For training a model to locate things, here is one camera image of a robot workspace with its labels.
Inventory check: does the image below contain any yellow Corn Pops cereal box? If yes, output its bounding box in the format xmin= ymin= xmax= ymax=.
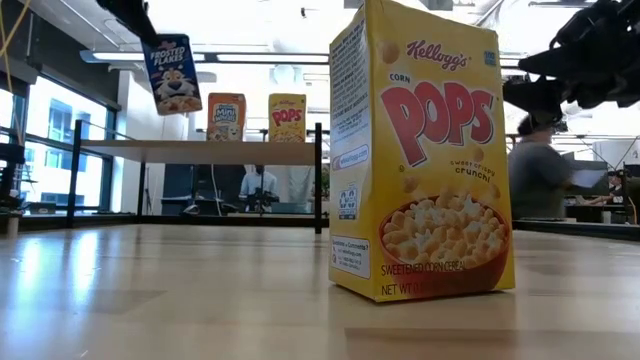
xmin=267 ymin=92 xmax=308 ymax=144
xmin=328 ymin=0 xmax=517 ymax=304

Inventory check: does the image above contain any dark blue panel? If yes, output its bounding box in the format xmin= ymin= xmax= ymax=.
xmin=160 ymin=163 xmax=195 ymax=216

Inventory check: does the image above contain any blue Frosted Flakes cereal box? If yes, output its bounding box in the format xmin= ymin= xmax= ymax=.
xmin=141 ymin=33 xmax=204 ymax=117

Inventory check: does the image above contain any white curtain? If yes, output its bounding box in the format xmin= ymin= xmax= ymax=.
xmin=277 ymin=164 xmax=317 ymax=214

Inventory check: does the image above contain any black panel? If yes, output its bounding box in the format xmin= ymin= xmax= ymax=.
xmin=193 ymin=163 xmax=247 ymax=204

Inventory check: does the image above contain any black metal table frame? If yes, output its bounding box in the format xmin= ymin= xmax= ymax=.
xmin=0 ymin=212 xmax=640 ymax=244

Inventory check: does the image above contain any long ceiling light bar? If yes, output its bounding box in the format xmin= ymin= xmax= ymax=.
xmin=78 ymin=48 xmax=331 ymax=66

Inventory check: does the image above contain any yellow hanging cable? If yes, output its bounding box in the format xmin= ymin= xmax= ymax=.
xmin=0 ymin=0 xmax=32 ymax=147

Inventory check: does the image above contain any orange Mini Wheats cereal box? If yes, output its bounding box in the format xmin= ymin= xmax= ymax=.
xmin=206 ymin=92 xmax=248 ymax=143

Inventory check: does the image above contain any wooden shelf with black posts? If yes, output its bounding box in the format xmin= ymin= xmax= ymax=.
xmin=66 ymin=118 xmax=324 ymax=235

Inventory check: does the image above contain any black side bracket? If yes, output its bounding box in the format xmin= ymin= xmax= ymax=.
xmin=0 ymin=142 xmax=26 ymax=166

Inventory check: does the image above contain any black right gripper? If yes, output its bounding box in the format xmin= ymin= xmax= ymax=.
xmin=502 ymin=0 xmax=640 ymax=124

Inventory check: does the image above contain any person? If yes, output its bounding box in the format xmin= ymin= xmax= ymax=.
xmin=507 ymin=113 xmax=576 ymax=221
xmin=238 ymin=164 xmax=279 ymax=214
xmin=582 ymin=169 xmax=626 ymax=207

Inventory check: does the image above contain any black background robot device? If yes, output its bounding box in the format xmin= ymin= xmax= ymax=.
xmin=239 ymin=187 xmax=281 ymax=214

